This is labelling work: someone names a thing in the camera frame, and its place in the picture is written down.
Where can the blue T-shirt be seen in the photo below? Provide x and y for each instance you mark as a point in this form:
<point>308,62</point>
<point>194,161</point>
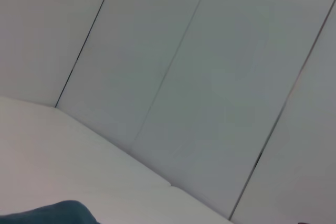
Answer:
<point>52,213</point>

